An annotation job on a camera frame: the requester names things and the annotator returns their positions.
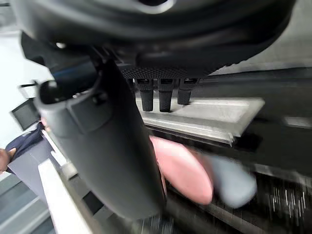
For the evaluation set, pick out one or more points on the person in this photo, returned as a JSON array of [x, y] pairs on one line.
[[29, 156]]

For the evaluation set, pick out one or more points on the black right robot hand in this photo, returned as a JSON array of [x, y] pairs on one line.
[[156, 36]]

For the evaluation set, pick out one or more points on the grey plastic cup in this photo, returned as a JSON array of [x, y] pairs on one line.
[[231, 182]]

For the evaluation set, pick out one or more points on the dark flat screen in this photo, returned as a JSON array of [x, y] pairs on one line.
[[25, 115]]

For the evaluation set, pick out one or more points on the white counter edge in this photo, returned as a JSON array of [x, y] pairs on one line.
[[61, 202]]

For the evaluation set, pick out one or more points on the silver metal panel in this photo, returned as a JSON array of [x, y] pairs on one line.
[[214, 114]]

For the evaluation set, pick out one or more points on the dark dishwasher rack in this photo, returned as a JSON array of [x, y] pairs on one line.
[[273, 202]]

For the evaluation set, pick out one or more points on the pink plastic cup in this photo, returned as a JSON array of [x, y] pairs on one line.
[[182, 168]]

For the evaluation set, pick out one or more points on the white box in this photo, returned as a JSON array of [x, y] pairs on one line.
[[28, 89]]

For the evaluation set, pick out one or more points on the person's hand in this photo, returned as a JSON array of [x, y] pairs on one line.
[[5, 161]]

